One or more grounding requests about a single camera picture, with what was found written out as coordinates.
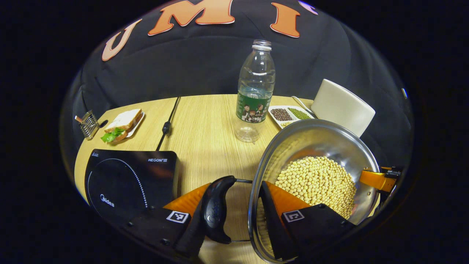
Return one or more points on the white divided dish of beans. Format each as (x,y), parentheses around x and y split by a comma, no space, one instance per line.
(281,114)

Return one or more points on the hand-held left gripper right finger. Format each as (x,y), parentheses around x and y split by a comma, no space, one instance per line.
(273,227)

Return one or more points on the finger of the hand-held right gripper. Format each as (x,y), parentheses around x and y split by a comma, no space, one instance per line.
(375,179)

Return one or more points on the sandwich with lettuce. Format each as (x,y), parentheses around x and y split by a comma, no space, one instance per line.
(122,121)

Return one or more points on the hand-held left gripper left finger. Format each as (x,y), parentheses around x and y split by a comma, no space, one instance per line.
(192,234)

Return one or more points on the small metal grater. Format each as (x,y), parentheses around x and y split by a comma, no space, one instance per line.
(89,124)

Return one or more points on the pile of soybeans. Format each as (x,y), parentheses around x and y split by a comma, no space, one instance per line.
(318,179)

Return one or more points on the black induction cooktop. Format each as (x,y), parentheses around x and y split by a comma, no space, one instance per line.
(124,183)

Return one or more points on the clear plastic water bottle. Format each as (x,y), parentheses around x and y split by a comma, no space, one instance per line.
(256,77)

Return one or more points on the white toaster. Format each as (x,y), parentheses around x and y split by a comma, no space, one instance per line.
(340,106)

